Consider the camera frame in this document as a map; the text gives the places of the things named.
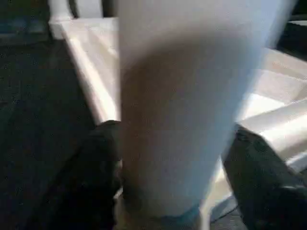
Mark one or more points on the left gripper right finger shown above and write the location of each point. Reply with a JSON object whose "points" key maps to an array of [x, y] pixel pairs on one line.
{"points": [[263, 191]]}

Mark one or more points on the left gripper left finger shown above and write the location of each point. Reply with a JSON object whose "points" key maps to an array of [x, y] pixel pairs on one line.
{"points": [[91, 179]]}

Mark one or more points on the white plastic table top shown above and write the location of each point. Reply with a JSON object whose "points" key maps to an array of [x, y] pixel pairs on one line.
{"points": [[96, 72]]}

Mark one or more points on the white plastic table leg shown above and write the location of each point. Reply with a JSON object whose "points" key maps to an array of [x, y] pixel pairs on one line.
{"points": [[180, 95], [60, 10]]}

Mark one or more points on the black work mat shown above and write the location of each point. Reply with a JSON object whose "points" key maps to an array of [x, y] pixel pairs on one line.
{"points": [[36, 107]]}

